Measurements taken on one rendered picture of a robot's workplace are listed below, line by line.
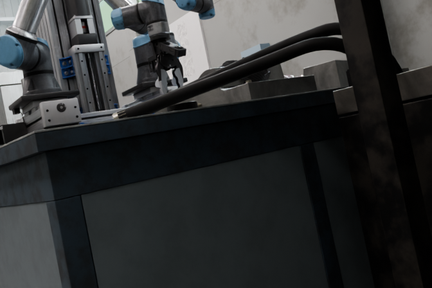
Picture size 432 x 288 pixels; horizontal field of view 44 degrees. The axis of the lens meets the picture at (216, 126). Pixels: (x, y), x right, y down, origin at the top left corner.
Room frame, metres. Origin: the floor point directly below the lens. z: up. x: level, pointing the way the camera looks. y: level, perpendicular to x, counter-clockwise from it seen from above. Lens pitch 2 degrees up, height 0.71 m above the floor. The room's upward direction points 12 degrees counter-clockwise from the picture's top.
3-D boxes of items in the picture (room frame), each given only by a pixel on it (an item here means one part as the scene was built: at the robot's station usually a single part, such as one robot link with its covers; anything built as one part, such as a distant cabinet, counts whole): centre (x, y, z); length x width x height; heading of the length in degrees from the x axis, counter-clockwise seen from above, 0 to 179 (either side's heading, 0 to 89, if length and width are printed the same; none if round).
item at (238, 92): (1.70, -0.06, 0.87); 0.50 x 0.26 x 0.14; 37
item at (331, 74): (1.98, -0.29, 0.85); 0.50 x 0.26 x 0.11; 54
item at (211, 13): (2.36, -0.05, 1.34); 0.11 x 0.08 x 0.11; 149
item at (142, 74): (2.39, 0.24, 1.09); 0.15 x 0.15 x 0.10
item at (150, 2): (1.87, 0.13, 1.23); 0.09 x 0.08 x 0.11; 78
